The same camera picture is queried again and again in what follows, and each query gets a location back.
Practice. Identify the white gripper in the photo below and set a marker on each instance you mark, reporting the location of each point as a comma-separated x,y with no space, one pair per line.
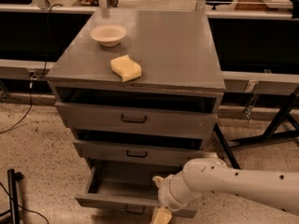
163,191

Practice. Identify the grey bottom drawer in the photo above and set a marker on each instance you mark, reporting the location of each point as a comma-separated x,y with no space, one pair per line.
123,186

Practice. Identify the grey drawer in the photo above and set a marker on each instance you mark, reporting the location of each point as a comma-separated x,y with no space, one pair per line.
121,119
107,151
123,186

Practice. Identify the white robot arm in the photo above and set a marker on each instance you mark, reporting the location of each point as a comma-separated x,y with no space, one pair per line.
212,175

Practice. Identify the grey middle drawer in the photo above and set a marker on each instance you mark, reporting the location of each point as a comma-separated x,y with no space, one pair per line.
107,151

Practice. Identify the grey metal drawer cabinet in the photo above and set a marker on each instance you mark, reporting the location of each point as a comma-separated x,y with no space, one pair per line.
180,71

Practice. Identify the grey top drawer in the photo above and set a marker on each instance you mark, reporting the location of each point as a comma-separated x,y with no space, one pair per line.
121,119

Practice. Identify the yellow wavy sponge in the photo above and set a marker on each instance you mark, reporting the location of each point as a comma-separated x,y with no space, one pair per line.
126,68

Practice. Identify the black stand bottom left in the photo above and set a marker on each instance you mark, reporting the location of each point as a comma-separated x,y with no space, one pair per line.
13,208

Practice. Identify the white bowl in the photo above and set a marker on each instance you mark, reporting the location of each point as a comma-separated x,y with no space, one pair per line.
108,35

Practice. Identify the black stand frame right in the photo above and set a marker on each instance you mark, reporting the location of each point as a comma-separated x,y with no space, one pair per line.
269,135

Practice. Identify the grey rail barrier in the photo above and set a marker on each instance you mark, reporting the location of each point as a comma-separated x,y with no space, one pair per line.
262,47

